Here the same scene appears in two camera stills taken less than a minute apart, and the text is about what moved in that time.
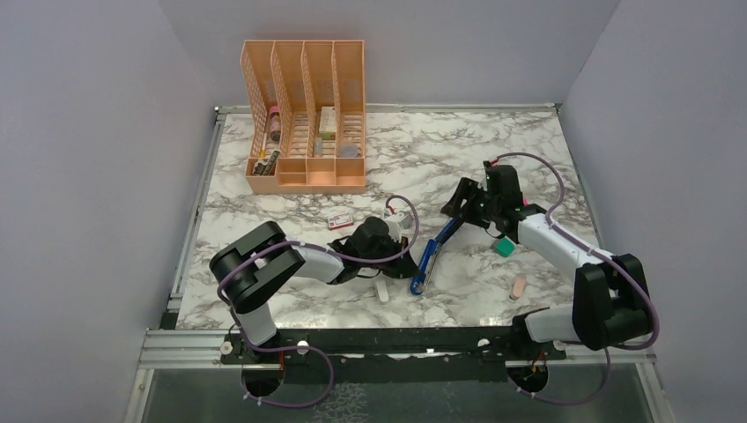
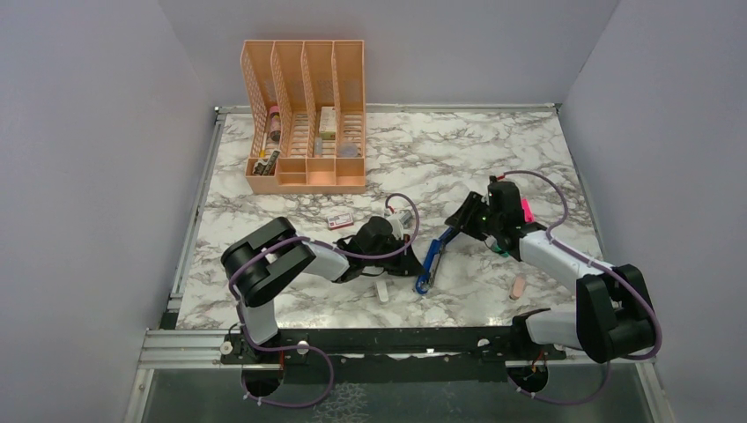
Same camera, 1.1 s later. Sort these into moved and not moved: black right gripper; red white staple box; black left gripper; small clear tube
Moved: black right gripper
Not moved: small clear tube; black left gripper; red white staple box
